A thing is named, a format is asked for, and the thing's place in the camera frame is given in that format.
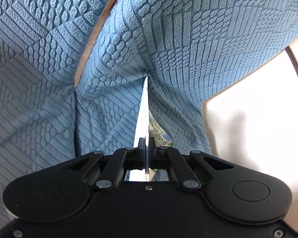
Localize blue textured seat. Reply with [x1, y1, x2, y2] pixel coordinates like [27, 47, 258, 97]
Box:
[0, 0, 130, 225]
[74, 0, 298, 159]

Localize white photo cover notebook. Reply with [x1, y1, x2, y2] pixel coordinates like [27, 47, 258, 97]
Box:
[124, 76, 173, 182]

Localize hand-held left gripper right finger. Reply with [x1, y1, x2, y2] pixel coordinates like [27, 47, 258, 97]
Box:
[149, 137, 235, 191]

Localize grey metal rail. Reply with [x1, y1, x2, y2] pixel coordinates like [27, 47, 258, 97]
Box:
[287, 47, 298, 93]

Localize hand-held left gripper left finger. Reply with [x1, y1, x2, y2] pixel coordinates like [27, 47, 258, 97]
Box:
[58, 137, 145, 191]

